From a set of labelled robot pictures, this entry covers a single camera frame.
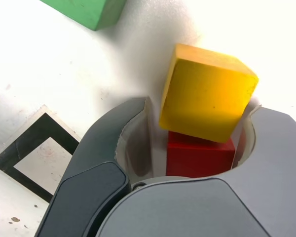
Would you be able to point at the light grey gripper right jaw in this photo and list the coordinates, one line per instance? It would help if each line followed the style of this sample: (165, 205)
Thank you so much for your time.
(212, 209)

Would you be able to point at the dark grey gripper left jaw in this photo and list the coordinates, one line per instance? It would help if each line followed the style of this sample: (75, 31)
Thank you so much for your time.
(93, 177)

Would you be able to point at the green cube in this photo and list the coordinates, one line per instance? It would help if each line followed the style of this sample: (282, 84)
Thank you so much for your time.
(88, 12)

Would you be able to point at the yellow cube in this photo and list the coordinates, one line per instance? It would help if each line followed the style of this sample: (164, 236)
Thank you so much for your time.
(207, 98)

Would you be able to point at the red cube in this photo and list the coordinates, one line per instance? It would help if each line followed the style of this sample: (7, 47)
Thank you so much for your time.
(195, 160)

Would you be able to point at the black tape square outline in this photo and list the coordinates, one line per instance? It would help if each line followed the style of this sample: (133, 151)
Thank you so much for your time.
(5, 158)

